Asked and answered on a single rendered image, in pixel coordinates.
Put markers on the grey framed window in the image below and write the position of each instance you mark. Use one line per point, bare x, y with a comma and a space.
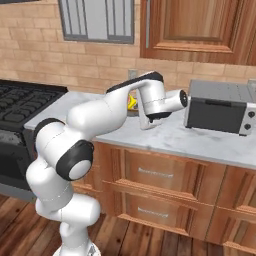
96, 20

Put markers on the grey wall socket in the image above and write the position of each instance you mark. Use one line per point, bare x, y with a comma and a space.
132, 74

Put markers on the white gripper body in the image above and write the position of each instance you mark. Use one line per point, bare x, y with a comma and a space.
146, 121

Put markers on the grey toaster oven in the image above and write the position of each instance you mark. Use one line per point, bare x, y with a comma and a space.
216, 106

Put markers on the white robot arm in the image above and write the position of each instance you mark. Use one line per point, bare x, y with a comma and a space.
100, 115

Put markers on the black hob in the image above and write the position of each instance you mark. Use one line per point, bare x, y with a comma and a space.
23, 101

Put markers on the yellow rounded item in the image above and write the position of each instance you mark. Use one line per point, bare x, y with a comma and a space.
132, 101

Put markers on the wooden wall cupboard door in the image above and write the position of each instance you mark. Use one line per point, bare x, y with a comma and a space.
200, 26

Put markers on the wooden drawer front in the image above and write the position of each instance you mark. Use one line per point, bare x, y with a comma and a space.
241, 190
240, 235
150, 203
160, 163

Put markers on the black oven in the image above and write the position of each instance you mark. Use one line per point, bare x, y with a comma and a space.
13, 163

